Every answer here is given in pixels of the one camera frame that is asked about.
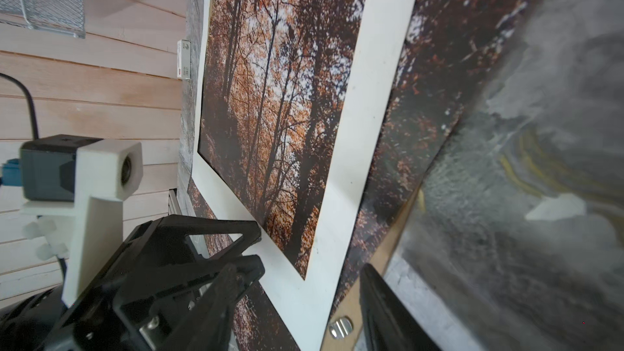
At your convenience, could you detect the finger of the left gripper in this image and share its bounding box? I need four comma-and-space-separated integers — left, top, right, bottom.
87, 215, 263, 302

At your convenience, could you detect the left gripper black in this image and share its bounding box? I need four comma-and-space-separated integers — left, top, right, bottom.
1, 282, 252, 350

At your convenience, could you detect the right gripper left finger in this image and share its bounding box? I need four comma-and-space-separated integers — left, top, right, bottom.
157, 264, 238, 350

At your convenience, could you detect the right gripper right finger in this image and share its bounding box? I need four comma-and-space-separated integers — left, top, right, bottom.
360, 263, 440, 351

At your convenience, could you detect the white photo mat board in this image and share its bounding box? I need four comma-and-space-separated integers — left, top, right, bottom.
191, 0, 426, 351

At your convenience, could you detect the autumn forest photo print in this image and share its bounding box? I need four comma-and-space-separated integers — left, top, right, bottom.
192, 0, 531, 323

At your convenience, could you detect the small white box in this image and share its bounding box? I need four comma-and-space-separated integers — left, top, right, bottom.
176, 40, 192, 81

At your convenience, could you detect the brown frame backing board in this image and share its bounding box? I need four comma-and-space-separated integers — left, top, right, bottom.
321, 188, 422, 350

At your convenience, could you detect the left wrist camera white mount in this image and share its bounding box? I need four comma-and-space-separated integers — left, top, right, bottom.
1, 135, 143, 307

